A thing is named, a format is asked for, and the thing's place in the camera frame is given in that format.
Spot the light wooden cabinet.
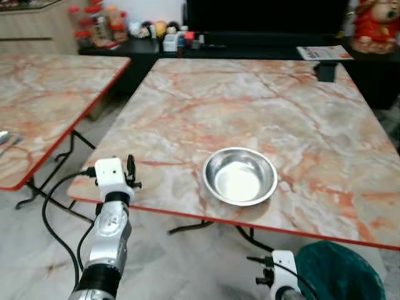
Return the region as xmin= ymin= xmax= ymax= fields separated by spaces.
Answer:
xmin=0 ymin=0 xmax=79 ymax=56

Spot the black television cabinet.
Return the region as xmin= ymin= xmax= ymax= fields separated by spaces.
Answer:
xmin=80 ymin=34 xmax=400 ymax=111

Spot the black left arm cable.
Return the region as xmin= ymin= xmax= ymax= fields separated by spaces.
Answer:
xmin=41 ymin=166 xmax=101 ymax=288

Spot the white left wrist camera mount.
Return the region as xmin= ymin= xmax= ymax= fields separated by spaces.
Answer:
xmin=94 ymin=158 xmax=135 ymax=202

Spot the steel spoon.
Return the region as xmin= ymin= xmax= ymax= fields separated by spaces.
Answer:
xmin=0 ymin=130 xmax=23 ymax=157

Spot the small red-lidded jar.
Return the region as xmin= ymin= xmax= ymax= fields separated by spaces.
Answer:
xmin=114 ymin=11 xmax=129 ymax=43
xmin=75 ymin=30 xmax=91 ymax=46

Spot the black television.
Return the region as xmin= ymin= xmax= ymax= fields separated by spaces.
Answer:
xmin=186 ymin=0 xmax=351 ymax=36

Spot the black table clamp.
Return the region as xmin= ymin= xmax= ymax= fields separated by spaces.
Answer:
xmin=314 ymin=61 xmax=339 ymax=83

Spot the bin with green bag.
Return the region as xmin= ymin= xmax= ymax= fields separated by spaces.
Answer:
xmin=295 ymin=241 xmax=387 ymax=300

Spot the red festive figurine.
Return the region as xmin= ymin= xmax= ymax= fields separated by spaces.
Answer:
xmin=350 ymin=0 xmax=400 ymax=55

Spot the marble-print folding table with spoon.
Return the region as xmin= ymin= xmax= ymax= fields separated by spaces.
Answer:
xmin=0 ymin=53 xmax=132 ymax=224

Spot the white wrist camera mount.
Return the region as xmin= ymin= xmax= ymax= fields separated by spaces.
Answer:
xmin=94 ymin=158 xmax=135 ymax=202
xmin=270 ymin=250 xmax=302 ymax=291

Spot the jar with orange contents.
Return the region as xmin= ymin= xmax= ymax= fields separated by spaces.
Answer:
xmin=105 ymin=5 xmax=121 ymax=29

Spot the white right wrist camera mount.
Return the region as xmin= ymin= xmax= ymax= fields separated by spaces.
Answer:
xmin=270 ymin=250 xmax=302 ymax=291

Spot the large marble-print folding table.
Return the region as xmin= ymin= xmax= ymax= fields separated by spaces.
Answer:
xmin=67 ymin=57 xmax=400 ymax=254

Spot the printed magazine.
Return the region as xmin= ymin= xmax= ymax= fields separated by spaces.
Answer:
xmin=296 ymin=45 xmax=354 ymax=62

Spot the small white box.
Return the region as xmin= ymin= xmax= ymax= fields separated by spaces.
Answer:
xmin=162 ymin=34 xmax=179 ymax=52

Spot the small white figurine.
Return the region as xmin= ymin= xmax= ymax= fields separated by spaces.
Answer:
xmin=128 ymin=22 xmax=143 ymax=38

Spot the tall clear red-lidded jar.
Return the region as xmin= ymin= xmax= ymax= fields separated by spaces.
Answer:
xmin=84 ymin=5 xmax=106 ymax=43

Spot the shallow wide steel dish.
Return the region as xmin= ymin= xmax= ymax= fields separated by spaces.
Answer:
xmin=202 ymin=147 xmax=279 ymax=207

